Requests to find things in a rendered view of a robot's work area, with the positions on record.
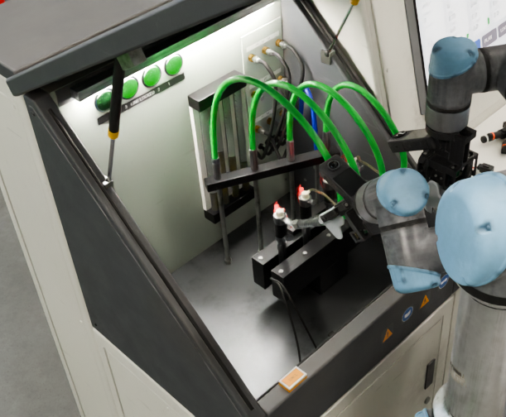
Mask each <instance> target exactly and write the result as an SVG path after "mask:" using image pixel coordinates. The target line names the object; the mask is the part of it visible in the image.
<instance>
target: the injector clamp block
mask: <svg viewBox="0 0 506 417"><path fill-rule="evenodd" d="M340 228H341V232H342V234H343V238H342V239H338V238H336V237H335V236H334V235H333V233H332V232H331V231H330V230H329V229H328V228H326V225H325V226H321V227H312V228H311V240H310V241H309V242H308V243H307V244H306V245H305V246H303V236H302V230H301V231H300V232H299V233H297V234H296V235H295V236H294V239H293V241H290V242H287V249H286V251H287V259H286V260H285V261H283V262H282V263H280V264H279V258H278V249H277V240H275V241H274V242H272V243H271V244H269V245H268V246H267V247H265V248H264V249H262V250H261V251H260V252H259V253H257V254H256V255H255V256H253V257H252V263H253V280H254V282H255V283H256V284H258V285H260V286H261V287H263V288H264V289H267V288H268V287H269V286H270V285H272V293H273V295H274V296H276V297H277V298H278V299H279V300H281V301H282V302H284V299H283V297H282V293H281V291H280V289H279V287H278V285H277V284H276V283H274V282H273V281H272V280H270V278H271V277H272V278H273V279H275V280H278V281H280V282H281V283H282V284H283V285H284V286H285V288H286V289H287V292H288V293H289V295H290V296H291V297H292V296H294V295H295V294H296V293H298V292H299V291H300V290H302V289H303V288H304V287H305V286H307V287H309V288H310V289H312V290H314V291H315V292H316V293H317V294H319V295H322V294H324V293H325V292H326V291H327V290H328V289H329V288H330V287H331V286H333V285H334V284H335V283H337V282H338V281H339V280H340V279H342V278H343V277H344V276H346V275H347V274H348V252H350V251H351V250H352V249H354V248H355V247H356V246H358V245H359V244H360V243H361V242H357V243H356V242H355V241H354V239H353V238H352V237H351V236H350V234H349V233H350V232H353V229H352V228H351V226H350V225H349V224H348V221H347V220H345V224H344V225H342V226H341V227H340ZM284 303H285V302H284Z"/></svg>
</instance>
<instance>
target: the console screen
mask: <svg viewBox="0 0 506 417"><path fill-rule="evenodd" d="M404 6H405V11H406V17H407V28H408V34H409V40H410V46H411V52H412V62H413V68H414V74H415V80H416V86H417V96H418V102H419V108H420V114H421V115H424V114H425V111H426V96H427V85H428V75H429V73H428V65H429V62H430V55H431V49H432V47H433V45H434V44H435V43H436V42H437V41H438V40H440V39H441V38H444V37H447V36H456V37H460V36H463V37H467V38H469V39H471V40H472V41H474V42H475V44H476V45H477V47H478V48H481V47H487V46H497V45H502V44H506V0H404Z"/></svg>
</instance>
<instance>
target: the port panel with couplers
mask: <svg viewBox="0 0 506 417"><path fill-rule="evenodd" d="M240 40H241V51H242V60H243V74H245V75H246V76H250V77H253V78H255V79H259V80H261V81H263V82H264V83H265V82H267V81H269V80H272V77H271V75H270V74H269V72H268V71H267V69H266V68H265V67H264V65H262V64H260V63H258V61H259V60H264V61H265V62H267V64H268V65H269V67H270V68H271V69H272V71H273V73H274V74H275V77H276V79H277V80H281V81H285V82H287V78H285V77H284V66H283V65H282V63H281V61H280V60H279V59H278V58H277V57H276V56H274V55H272V53H273V52H277V53H278V54H279V55H280V56H281V57H282V58H283V49H287V48H286V45H288V44H287V43H286V42H285V41H283V40H282V18H281V17H278V18H276V19H275V20H273V21H271V22H269V23H267V24H265V25H263V26H261V27H259V28H258V29H256V30H254V31H251V32H249V33H248V34H246V35H245V36H242V37H240ZM257 90H258V87H256V86H254V85H251V84H247V86H246V87H245V97H246V107H247V116H248V134H249V114H250V108H251V104H252V101H253V96H254V94H255V93H256V91H257ZM272 108H273V97H272V96H271V95H269V94H268V93H266V92H265V91H264V92H263V94H262V96H261V98H260V99H259V102H258V107H257V112H256V120H255V141H256V145H258V144H259V143H261V142H262V141H265V140H266V139H267V135H265V134H264V132H265V131H266V132H269V129H270V124H271V120H272ZM282 109H283V106H282V105H281V104H280V103H279V102H278V101H277V111H276V117H275V122H274V127H273V131H272V135H274V134H275V133H276V131H277V127H278V124H279V121H280V117H281V115H282ZM286 122H287V111H286V113H285V116H284V119H283V123H282V128H281V130H282V129H283V128H284V127H285V125H286Z"/></svg>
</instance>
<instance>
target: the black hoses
mask: <svg viewBox="0 0 506 417"><path fill-rule="evenodd" d="M286 48H288V49H290V50H291V51H292V53H293V54H294V55H295V57H296V58H297V60H298V62H299V64H300V66H301V77H300V82H299V85H300V84H302V83H303V80H304V74H305V68H304V64H303V61H302V59H301V57H300V56H299V54H298V53H297V52H296V50H295V49H294V47H293V46H290V45H286ZM272 55H274V56H276V57H277V58H278V59H279V60H280V61H281V63H282V65H283V66H284V68H285V70H286V72H287V82H288V83H289V84H290V83H291V80H292V78H291V72H290V70H289V68H288V66H287V63H286V62H285V60H284V59H283V58H282V57H281V56H280V55H279V54H278V53H277V52H273V53H272ZM258 63H260V64H262V65H264V67H265V68H266V69H267V71H268V72H269V74H270V75H271V77H272V80H277V79H276V77H275V74H274V73H273V71H272V69H271V68H270V67H269V65H268V64H267V62H265V61H264V60H259V61H258ZM299 85H298V86H299ZM274 89H275V90H276V91H278V92H279V93H280V94H281V95H282V96H283V97H285V95H284V93H283V92H282V91H281V90H280V89H277V87H274ZM289 94H290V91H288V90H287V92H286V97H285V98H286V99H287V100H288V99H289ZM276 111H277V100H276V99H275V98H273V108H272V120H271V124H270V129H269V132H266V131H265V132H264V134H265V135H267V140H266V141H265V145H266V146H265V147H264V146H263V144H262V143H260V144H259V146H258V149H260V150H261V149H262V150H263V155H262V156H261V155H260V153H259V152H258V151H257V153H258V158H259V159H260V160H263V159H264V158H265V156H266V155H267V156H270V155H271V154H272V152H273V151H275V153H276V155H277V158H278V160H280V159H283V158H286V157H287V148H286V150H285V151H284V154H283V156H282V157H281V156H280V153H279V151H278V148H279V147H280V146H284V145H285V144H286V139H287V135H285V134H286V132H287V123H286V125H285V127H284V129H283V132H282V131H281V128H282V123H283V119H284V116H285V113H286V109H285V108H284V107H283V109H282V115H281V117H280V121H279V124H278V127H277V131H276V135H273V136H272V131H273V127H274V122H275V117H276ZM278 137H280V139H278ZM283 138H285V139H284V141H283V142H282V140H283ZM276 143H277V144H276ZM269 147H270V150H269V151H267V150H268V148H269Z"/></svg>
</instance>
